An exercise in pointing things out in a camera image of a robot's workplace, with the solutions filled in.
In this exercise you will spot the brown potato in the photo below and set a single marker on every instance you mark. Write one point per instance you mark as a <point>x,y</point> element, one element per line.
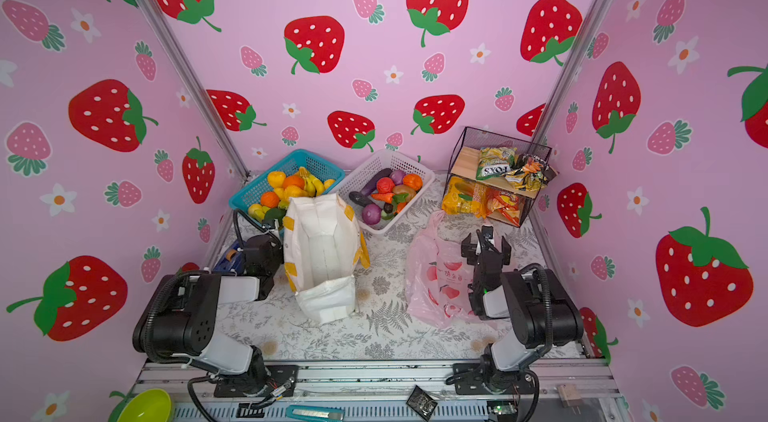
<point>403,193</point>

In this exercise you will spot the black electronic module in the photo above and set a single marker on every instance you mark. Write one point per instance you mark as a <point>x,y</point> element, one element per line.
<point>422,403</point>

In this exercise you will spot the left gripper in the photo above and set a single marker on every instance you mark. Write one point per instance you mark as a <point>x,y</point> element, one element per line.
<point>264,251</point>

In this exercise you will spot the blue tape dispenser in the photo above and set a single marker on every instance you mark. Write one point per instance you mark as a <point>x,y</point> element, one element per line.
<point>232,261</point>

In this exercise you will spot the orange carrot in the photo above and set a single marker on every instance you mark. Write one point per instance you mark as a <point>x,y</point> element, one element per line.
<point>385,197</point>

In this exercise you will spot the black yellow snack bag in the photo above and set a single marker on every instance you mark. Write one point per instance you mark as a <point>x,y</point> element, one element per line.
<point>530,173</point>

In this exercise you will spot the yellow pear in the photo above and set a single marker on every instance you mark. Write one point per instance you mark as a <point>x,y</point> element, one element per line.
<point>294,191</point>

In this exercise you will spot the orange pumpkin toy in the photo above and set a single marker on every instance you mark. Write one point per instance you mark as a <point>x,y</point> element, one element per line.
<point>413,181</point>

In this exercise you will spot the yellow banana bunch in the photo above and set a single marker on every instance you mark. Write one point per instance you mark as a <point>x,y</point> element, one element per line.
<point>312,184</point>

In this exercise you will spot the white plastic basket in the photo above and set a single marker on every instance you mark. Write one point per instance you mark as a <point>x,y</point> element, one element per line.
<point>391,212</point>

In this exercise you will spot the red tomato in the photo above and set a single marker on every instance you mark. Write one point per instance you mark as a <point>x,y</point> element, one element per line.
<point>385,185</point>

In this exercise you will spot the white canvas tote bag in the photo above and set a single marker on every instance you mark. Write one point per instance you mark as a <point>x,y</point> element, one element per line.
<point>322,245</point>

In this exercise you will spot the black wire mesh shelf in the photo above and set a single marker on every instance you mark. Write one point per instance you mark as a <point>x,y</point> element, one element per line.
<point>464,160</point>

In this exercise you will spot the long purple eggplant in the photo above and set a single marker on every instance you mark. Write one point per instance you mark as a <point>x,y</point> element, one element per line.
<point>371,185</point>

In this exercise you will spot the small tangerine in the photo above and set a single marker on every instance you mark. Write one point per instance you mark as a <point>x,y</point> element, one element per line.
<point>270,199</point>

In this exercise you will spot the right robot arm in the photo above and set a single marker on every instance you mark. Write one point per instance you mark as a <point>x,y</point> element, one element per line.
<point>532,298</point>

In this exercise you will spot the green Fox's candy bag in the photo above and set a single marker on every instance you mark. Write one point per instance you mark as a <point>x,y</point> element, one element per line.
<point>495,162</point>

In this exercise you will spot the pink plastic grocery bag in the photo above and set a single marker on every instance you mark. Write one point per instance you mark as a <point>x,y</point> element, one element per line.
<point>438,278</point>

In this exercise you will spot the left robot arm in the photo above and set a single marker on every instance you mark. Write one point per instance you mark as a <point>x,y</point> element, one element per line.
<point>178,325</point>

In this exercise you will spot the orange fruit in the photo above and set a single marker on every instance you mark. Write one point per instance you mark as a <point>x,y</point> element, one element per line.
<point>294,180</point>

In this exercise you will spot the dark cucumber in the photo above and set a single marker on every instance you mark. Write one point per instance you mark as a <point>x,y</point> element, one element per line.
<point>361,199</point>

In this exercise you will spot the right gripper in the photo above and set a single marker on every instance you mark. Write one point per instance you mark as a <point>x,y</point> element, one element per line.
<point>486,250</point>

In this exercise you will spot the small purple onion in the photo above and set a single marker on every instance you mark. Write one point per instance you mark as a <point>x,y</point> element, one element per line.
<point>398,176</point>

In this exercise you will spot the red chips bag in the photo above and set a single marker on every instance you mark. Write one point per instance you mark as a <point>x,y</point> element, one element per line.
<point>504,205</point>

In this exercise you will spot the beige power adapter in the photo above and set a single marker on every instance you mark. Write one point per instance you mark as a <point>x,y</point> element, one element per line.
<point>570,397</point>

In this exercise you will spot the green plastic bowl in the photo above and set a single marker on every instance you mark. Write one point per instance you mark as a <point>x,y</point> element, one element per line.
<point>154,405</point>

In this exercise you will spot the teal utility knife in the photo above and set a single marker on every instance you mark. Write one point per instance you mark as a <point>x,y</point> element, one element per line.
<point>314,413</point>

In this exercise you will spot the teal plastic basket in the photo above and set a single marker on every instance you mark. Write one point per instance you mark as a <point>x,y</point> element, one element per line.
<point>248,198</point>

